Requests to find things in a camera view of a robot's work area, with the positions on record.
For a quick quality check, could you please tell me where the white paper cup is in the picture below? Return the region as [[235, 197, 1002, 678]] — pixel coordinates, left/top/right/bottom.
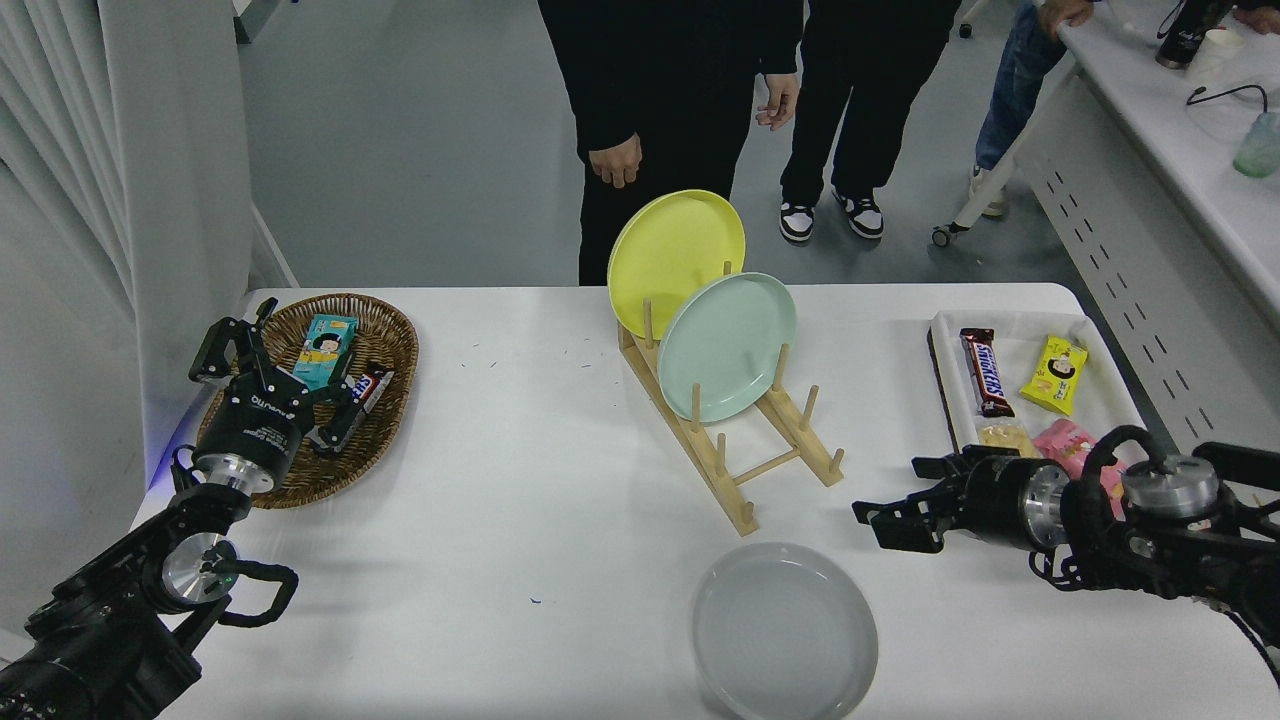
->
[[1185, 28, 1244, 84]]

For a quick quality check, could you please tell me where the teal snack box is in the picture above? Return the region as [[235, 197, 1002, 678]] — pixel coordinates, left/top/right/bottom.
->
[[290, 314, 359, 389]]

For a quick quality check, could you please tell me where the dark snack bar white print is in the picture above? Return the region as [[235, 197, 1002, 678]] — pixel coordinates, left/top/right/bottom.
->
[[328, 365, 395, 446]]

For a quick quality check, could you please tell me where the black drink bottle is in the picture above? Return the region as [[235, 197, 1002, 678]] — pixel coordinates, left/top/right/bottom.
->
[[1157, 0, 1233, 71]]

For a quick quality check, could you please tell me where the dark brown tray mat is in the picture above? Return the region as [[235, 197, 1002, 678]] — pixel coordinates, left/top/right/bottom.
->
[[925, 330, 971, 461]]

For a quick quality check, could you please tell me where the pink snack packet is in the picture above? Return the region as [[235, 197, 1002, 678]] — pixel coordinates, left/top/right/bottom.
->
[[1030, 417, 1126, 521]]

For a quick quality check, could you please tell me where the person's left hand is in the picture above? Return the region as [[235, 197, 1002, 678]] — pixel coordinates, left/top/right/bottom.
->
[[755, 72, 801, 133]]

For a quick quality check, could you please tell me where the white side table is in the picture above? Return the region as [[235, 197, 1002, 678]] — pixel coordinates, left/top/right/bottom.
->
[[930, 0, 1280, 451]]

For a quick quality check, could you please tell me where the pale green plate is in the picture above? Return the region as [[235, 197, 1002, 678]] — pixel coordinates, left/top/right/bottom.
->
[[657, 273, 799, 425]]

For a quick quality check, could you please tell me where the person's right hand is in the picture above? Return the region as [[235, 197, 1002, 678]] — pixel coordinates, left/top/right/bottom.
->
[[588, 135, 643, 189]]

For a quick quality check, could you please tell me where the white curtain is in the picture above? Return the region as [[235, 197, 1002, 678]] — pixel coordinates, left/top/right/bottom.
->
[[0, 0, 181, 641]]

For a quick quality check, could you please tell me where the brown Snickers bar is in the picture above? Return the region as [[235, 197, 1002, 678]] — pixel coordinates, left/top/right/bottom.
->
[[958, 327, 1017, 419]]

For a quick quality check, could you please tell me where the wooden plate rack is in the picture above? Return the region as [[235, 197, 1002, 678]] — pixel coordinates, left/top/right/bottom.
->
[[617, 260, 847, 539]]

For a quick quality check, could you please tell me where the thin black cable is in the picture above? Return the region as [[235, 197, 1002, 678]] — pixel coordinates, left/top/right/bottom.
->
[[1187, 84, 1269, 111]]

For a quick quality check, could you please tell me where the yellow snack packet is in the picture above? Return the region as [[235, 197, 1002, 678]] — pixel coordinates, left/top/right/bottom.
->
[[1018, 334, 1090, 418]]

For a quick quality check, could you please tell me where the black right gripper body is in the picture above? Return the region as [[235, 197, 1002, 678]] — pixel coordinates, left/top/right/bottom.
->
[[958, 455, 1048, 551]]

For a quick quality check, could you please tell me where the white rectangular tray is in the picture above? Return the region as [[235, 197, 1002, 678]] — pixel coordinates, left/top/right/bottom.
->
[[928, 308, 1151, 481]]

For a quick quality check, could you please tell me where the brown wicker basket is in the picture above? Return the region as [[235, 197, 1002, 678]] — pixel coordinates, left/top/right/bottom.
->
[[195, 293, 419, 510]]

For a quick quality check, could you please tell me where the yellow plate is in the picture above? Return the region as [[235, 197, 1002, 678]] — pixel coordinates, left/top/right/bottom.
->
[[607, 190, 747, 341]]

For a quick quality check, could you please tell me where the grey plate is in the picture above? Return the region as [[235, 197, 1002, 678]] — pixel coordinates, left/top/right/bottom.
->
[[691, 542, 880, 720]]

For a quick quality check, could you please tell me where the clear pack of beige crackers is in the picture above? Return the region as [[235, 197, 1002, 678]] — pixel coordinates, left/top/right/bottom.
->
[[978, 422, 1041, 461]]

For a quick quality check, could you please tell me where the person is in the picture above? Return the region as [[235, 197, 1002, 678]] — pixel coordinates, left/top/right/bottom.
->
[[778, 0, 963, 243], [968, 0, 1096, 220], [537, 0, 806, 287]]

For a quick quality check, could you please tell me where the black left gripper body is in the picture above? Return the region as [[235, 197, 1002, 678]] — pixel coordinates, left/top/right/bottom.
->
[[195, 370, 326, 479]]

